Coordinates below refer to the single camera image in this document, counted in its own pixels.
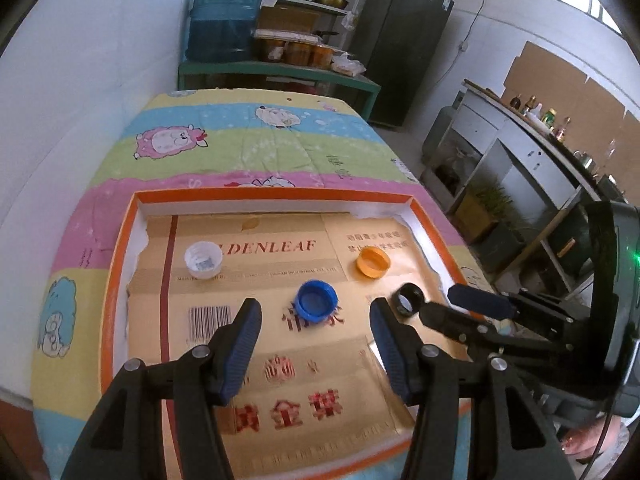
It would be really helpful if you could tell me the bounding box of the white shelf rack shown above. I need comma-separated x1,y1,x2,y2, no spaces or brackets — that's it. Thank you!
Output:
240,0,366,61

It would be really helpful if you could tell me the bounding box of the plant in green pot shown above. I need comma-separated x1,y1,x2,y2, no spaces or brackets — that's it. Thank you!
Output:
480,220,541,273

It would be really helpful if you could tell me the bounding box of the cardboard wall panel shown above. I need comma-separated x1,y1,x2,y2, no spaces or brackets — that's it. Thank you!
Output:
502,41,640,171

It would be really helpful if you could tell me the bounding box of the black bottle cap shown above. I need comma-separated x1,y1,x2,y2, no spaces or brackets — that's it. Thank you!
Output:
393,283,428,317

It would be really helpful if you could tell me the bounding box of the grey gas cylinder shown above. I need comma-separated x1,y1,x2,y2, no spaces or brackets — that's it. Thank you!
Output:
424,105,463,161

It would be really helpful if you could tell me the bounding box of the wall socket with cord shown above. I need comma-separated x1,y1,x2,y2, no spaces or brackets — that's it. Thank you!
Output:
457,0,503,53

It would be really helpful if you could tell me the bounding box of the green metal table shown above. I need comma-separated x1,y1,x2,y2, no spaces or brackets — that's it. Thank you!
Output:
177,60,382,123

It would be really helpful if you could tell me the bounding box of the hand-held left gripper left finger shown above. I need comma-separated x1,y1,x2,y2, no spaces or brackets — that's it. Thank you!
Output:
60,297,263,480

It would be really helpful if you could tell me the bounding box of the plant in yellow pot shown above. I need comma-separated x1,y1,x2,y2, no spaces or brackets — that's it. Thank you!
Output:
452,182,516,243

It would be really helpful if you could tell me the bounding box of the blue bottle cap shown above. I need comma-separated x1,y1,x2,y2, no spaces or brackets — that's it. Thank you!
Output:
293,280,338,323

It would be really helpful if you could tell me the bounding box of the dark green appliance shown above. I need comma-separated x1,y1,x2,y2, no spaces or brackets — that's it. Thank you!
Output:
547,205,596,281

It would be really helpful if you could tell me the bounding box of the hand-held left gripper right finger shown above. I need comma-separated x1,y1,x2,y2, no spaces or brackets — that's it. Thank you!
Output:
369,297,578,480

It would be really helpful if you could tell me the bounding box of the blue water jug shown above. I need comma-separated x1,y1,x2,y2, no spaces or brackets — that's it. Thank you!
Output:
186,0,268,63

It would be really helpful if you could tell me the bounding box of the white kitchen counter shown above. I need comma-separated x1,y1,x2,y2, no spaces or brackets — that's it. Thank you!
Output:
422,79,640,311

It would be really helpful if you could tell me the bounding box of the dark green refrigerator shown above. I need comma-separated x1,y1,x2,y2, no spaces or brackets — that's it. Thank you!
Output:
348,0,456,128

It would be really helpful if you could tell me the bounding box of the brown cardboard box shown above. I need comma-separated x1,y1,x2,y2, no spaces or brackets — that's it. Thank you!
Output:
256,6,321,33

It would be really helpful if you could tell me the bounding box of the clear plastic food bag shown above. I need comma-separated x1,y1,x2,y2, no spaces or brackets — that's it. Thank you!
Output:
331,52,366,77

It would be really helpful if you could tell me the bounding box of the brown printed cardboard sheet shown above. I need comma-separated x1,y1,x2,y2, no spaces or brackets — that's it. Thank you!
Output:
127,212,446,478

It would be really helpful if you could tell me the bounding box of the plastic oil jug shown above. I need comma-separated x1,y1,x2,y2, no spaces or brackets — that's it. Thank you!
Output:
440,152,471,186

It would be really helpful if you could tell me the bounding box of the orange-rimmed cardboard tray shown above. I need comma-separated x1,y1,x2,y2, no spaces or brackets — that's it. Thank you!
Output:
97,189,493,480

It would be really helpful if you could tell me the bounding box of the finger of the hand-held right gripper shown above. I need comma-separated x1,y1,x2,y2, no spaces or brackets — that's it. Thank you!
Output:
447,283,576,328
418,301,608,401

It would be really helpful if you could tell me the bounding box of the white bottle cap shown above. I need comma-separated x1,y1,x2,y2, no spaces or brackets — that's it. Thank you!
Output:
184,241,224,281

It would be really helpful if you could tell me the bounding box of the plain orange bottle cap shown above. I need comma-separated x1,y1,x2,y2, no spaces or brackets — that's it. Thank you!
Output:
355,246,392,279

